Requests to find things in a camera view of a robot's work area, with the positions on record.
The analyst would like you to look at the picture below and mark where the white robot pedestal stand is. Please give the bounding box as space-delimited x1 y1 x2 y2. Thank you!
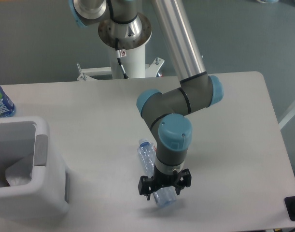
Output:
77 13 165 81

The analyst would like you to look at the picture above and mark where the clear crushed plastic bottle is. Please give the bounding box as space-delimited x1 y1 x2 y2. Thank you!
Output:
137 139 177 208

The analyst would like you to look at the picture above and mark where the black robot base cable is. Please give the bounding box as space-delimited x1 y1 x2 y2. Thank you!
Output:
114 38 129 79

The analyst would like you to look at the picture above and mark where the blue labelled water bottle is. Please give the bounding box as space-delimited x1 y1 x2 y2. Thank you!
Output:
0 86 16 117

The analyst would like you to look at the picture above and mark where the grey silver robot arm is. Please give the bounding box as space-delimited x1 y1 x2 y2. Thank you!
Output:
69 0 224 197

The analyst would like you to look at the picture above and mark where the black device at table edge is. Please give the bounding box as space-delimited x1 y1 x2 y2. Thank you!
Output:
284 196 295 221

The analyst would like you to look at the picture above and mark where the white plastic trash can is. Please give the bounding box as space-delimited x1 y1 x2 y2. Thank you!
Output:
0 116 69 219

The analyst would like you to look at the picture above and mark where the white frame at right edge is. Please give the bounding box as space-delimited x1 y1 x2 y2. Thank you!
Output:
279 100 295 130

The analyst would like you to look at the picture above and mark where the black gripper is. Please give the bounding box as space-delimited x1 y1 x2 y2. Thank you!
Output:
138 167 192 201

